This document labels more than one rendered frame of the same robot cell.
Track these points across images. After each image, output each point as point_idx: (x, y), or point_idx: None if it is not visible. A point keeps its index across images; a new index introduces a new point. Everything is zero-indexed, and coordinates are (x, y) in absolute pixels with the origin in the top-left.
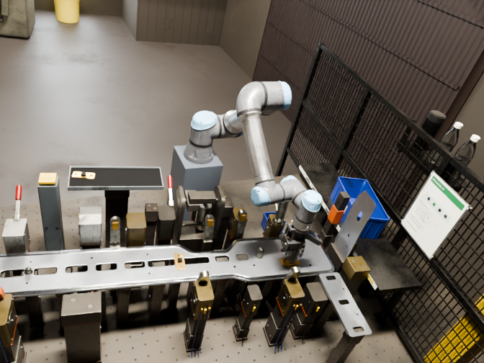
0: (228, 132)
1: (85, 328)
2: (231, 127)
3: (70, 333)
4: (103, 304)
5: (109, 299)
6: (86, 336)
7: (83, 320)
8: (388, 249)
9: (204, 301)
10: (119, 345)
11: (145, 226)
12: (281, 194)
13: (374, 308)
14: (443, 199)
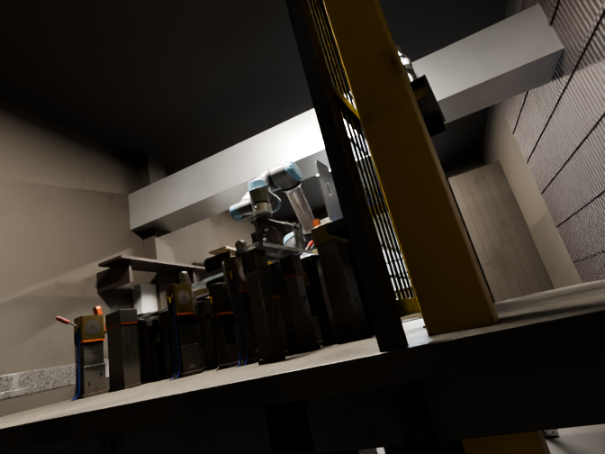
0: (305, 236)
1: (115, 333)
2: (303, 230)
3: (109, 340)
4: (154, 345)
5: None
6: (116, 344)
7: (112, 320)
8: None
9: (167, 286)
10: (147, 384)
11: (203, 288)
12: (247, 201)
13: None
14: None
